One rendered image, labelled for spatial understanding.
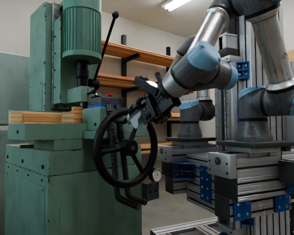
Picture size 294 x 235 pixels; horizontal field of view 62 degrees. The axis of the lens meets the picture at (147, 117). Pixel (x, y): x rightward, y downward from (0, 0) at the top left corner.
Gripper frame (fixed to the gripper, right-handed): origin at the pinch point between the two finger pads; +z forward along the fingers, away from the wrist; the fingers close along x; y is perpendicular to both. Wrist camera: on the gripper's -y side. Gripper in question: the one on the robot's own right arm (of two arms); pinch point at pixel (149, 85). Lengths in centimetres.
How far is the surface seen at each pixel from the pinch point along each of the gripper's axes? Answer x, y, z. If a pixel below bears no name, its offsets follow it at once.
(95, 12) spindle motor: -75, -27, -60
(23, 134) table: -114, 22, -69
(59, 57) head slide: -88, -10, -43
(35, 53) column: -93, -17, -23
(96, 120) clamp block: -89, 21, -76
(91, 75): -68, -3, -33
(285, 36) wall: 253, -59, -10
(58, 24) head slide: -86, -27, -41
